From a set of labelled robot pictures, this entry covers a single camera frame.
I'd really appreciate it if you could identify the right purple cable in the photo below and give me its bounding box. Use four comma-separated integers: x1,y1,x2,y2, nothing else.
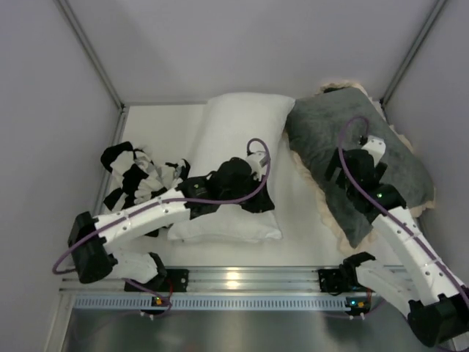
336,115,469,309

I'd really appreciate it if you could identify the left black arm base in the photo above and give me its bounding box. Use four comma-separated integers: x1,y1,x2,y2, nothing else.
135,268,190,293

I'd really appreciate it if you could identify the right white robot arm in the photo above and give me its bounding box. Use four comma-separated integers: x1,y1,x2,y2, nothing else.
325,147,468,347

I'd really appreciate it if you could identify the right aluminium corner post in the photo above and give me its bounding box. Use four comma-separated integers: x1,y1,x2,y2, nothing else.
380,0,449,110

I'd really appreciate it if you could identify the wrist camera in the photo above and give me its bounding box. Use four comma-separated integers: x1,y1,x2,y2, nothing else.
361,136,386,163
245,152,270,180

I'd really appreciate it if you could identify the purple cable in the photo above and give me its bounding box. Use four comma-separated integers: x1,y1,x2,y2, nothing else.
336,115,469,309
52,137,272,276

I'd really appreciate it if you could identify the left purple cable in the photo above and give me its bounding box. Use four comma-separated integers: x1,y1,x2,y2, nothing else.
52,137,272,276

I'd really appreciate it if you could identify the black white patterned cloth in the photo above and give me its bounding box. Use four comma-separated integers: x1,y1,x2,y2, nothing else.
100,142,191,212

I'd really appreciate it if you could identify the left aluminium corner post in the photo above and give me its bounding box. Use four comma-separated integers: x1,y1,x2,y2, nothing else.
53,0,128,111

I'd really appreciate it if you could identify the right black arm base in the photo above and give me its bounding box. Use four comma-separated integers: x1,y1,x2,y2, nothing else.
317,268,361,296

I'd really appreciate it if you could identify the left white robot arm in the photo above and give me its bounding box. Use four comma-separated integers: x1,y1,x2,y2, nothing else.
68,153,273,284

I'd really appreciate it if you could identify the slotted grey cable duct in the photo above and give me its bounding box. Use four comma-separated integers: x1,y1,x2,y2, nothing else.
73,294,369,312

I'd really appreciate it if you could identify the aluminium mounting rail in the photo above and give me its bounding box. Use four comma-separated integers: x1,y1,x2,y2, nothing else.
60,266,407,294

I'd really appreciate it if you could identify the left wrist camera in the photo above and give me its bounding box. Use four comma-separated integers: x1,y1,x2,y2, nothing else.
245,152,270,180

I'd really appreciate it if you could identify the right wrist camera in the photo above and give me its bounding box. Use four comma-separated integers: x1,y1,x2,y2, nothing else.
361,136,386,163

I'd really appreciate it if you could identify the aluminium corner post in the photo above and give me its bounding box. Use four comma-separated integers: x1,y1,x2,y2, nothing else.
53,0,128,111
380,0,449,110

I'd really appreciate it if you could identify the grey cream frilled pillowcase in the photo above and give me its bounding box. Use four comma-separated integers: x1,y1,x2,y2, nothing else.
285,85,436,255

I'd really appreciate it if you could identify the plain white pillow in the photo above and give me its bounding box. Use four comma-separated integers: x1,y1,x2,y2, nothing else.
168,92,295,243

